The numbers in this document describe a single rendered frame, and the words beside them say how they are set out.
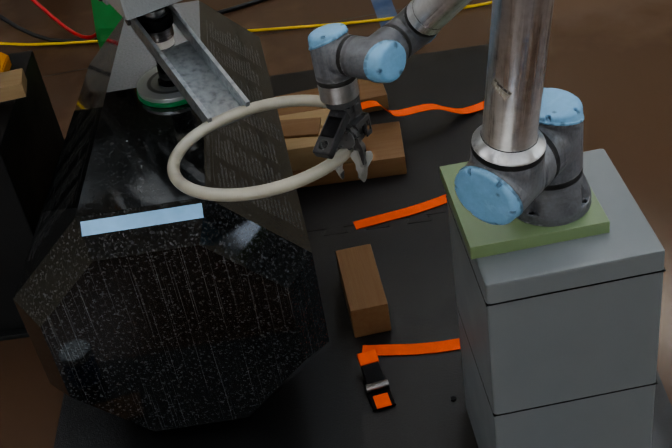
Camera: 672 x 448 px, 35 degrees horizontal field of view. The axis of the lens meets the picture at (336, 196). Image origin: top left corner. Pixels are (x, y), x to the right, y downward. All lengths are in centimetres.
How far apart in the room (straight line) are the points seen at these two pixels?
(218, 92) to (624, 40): 236
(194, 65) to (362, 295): 92
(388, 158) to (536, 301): 170
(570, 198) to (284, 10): 312
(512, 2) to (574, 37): 289
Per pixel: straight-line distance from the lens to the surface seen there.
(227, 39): 356
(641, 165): 405
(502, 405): 260
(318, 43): 232
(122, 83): 330
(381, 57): 224
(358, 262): 349
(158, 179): 284
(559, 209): 239
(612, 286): 243
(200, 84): 292
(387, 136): 410
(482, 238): 238
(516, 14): 195
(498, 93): 206
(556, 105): 230
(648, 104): 438
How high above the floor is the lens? 243
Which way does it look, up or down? 37 degrees down
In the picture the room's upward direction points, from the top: 10 degrees counter-clockwise
